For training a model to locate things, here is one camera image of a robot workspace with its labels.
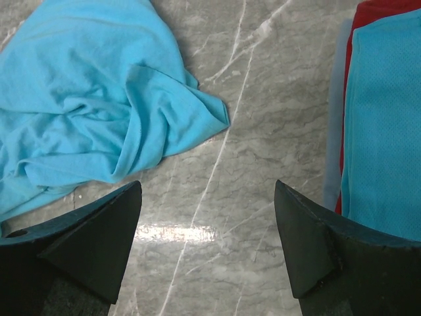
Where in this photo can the folded grey-blue t-shirt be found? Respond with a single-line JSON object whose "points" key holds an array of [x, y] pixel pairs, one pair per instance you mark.
{"points": [[332, 175]]}

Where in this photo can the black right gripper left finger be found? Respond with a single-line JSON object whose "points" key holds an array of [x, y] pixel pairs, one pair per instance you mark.
{"points": [[73, 264]]}

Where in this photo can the folded red t-shirt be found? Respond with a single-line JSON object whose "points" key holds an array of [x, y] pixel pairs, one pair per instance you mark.
{"points": [[348, 82]]}

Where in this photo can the light blue cotton t-shirt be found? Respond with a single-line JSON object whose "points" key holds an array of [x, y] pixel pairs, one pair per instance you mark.
{"points": [[94, 90]]}

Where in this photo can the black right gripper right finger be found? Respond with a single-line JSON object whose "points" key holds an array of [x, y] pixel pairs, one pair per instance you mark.
{"points": [[339, 267]]}

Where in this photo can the folded teal mesh t-shirt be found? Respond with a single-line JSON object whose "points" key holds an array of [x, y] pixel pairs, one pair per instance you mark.
{"points": [[385, 125]]}

